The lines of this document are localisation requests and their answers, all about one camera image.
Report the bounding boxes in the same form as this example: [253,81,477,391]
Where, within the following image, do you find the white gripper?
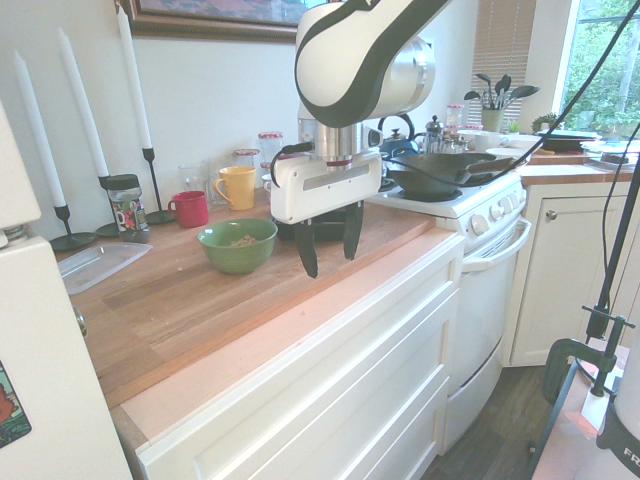
[269,149,384,280]

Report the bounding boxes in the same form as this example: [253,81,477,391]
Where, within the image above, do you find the green ceramic bowl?
[196,218,279,275]

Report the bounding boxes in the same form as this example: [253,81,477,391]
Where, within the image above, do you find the black plastic tray box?
[276,210,352,243]

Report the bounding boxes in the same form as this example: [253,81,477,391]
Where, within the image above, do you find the yellow ceramic mug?
[213,165,258,211]

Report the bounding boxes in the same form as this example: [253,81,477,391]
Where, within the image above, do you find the short jar red checkered lid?
[232,148,261,171]

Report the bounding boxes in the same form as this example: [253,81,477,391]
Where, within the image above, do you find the clear drinking glass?
[202,156,234,209]

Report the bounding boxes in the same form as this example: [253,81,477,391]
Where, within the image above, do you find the white drawer cabinet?
[133,234,467,480]

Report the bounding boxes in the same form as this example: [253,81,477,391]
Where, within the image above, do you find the red enamel mug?
[167,190,210,229]

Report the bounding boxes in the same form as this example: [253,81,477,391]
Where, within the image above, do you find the glass french press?
[423,115,447,154]

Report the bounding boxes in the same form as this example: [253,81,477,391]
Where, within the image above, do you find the clear glass mug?
[178,162,212,199]

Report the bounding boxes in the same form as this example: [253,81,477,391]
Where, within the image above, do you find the white electric stove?
[364,158,534,454]

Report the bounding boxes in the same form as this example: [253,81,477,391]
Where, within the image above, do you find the glass spice shakers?
[439,133,472,154]

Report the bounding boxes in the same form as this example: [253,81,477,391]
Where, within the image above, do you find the white coffee mug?
[473,131,511,154]

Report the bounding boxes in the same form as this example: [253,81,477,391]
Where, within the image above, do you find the tall black candle holder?
[141,147,177,226]

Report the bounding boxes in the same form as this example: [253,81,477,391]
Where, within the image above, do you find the shallow white bowl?
[484,146,533,162]

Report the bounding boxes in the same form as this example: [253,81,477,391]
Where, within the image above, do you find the spice jar with black lid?
[99,173,152,245]

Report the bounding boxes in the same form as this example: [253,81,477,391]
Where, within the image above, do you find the wide white bowl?
[499,132,544,151]

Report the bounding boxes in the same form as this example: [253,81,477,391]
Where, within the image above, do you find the black kitchen utensils bunch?
[463,73,542,112]

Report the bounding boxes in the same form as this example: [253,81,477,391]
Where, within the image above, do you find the white door cabinet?
[508,181,632,369]

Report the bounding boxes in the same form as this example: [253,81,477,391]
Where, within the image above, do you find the clear plastic lid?
[57,241,154,296]

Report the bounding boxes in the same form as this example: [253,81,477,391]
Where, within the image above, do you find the dark framed painting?
[128,0,302,44]

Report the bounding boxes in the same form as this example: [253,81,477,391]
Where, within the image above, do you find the tall white taper candle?
[115,3,153,150]

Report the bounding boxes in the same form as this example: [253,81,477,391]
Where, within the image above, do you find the wooden window blinds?
[471,0,532,119]

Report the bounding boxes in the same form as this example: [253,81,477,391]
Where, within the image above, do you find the black frying pan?
[537,128,599,153]

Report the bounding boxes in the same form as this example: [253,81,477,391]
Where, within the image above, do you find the short black candle holder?
[49,204,98,253]

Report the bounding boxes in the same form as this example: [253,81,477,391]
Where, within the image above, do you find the green c-clamp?
[541,305,637,407]

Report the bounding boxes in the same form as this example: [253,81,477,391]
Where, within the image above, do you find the medium white taper candle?
[56,27,110,178]

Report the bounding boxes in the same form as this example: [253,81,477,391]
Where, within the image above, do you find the black stand pole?
[585,119,640,342]

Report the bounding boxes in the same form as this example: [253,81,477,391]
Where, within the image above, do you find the clear glass dish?
[581,139,640,169]

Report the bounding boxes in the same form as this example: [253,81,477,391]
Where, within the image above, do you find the short white taper candle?
[13,49,67,208]

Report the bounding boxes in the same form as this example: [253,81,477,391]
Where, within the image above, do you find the robot mounting table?
[519,344,640,480]

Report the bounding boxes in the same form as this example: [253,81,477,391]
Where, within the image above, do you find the colourful fridge magnet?
[0,358,33,449]

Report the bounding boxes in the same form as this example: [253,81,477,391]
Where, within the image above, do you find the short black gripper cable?
[269,141,315,189]

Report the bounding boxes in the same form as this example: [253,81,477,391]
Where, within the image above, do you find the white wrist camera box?
[361,124,385,151]

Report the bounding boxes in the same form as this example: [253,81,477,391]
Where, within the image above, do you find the blue kettle black handle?
[376,112,422,157]

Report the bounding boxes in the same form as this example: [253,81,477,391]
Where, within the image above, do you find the black wok wooden handle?
[387,151,531,198]

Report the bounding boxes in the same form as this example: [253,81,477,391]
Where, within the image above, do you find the long black robot cable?
[462,0,640,174]

